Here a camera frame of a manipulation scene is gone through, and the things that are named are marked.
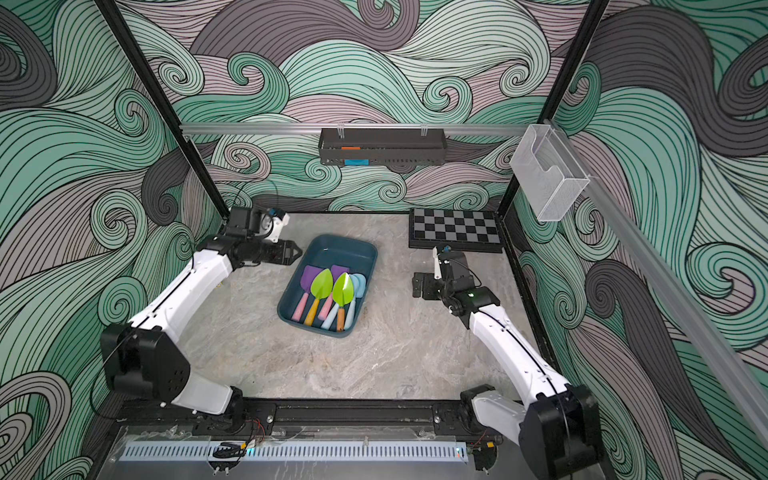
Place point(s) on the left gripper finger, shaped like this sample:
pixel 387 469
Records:
pixel 290 247
pixel 289 257

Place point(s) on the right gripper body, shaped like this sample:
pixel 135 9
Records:
pixel 435 285

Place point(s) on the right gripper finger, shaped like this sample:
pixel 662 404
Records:
pixel 423 293
pixel 421 279

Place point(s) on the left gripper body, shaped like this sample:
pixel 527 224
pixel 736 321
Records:
pixel 265 253

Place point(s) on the purple shovel pink handle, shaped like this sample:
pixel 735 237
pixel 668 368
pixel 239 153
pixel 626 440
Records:
pixel 308 275
pixel 336 272

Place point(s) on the green shovel yellow handle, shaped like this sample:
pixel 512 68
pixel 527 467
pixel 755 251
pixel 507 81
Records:
pixel 320 289

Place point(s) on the light blue shovel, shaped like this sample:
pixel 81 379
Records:
pixel 330 318
pixel 359 283

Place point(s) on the teal storage box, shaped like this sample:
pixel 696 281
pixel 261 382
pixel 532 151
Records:
pixel 323 252

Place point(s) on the green shovel brown handle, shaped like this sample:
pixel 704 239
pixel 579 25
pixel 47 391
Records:
pixel 343 294

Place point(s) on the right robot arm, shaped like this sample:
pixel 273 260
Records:
pixel 555 423

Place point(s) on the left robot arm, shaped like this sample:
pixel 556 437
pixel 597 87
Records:
pixel 142 358

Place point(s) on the black white chessboard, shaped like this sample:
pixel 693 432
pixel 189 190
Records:
pixel 468 231

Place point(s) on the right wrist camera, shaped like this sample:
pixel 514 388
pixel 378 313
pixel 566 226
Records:
pixel 440 258

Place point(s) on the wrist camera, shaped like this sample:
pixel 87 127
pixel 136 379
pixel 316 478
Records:
pixel 440 258
pixel 272 223

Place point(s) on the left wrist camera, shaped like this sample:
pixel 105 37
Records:
pixel 272 223

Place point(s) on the black wall shelf tray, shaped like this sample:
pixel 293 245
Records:
pixel 391 147

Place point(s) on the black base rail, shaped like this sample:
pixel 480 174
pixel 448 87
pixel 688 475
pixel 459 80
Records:
pixel 279 416

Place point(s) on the clear plastic wall holder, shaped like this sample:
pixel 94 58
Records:
pixel 548 171

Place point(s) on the aluminium rail back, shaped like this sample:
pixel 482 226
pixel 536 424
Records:
pixel 276 128

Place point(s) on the aluminium rail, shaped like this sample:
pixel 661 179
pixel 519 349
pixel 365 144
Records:
pixel 730 370
pixel 276 128

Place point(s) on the aluminium rail right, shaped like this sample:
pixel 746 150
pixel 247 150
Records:
pixel 730 370

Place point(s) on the white slotted cable duct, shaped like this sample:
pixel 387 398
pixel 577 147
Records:
pixel 302 451

